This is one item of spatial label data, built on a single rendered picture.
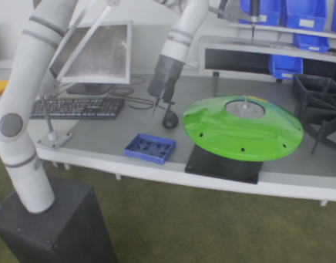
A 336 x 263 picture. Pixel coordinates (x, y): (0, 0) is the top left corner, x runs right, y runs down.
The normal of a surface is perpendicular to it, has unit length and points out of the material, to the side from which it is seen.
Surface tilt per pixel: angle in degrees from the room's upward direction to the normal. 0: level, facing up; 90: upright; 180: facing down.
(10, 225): 0
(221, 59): 90
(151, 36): 90
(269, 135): 21
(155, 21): 90
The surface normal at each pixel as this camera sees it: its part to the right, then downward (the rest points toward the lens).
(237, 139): -0.17, -0.59
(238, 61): -0.25, 0.51
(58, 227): -0.03, -0.85
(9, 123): 0.70, 0.27
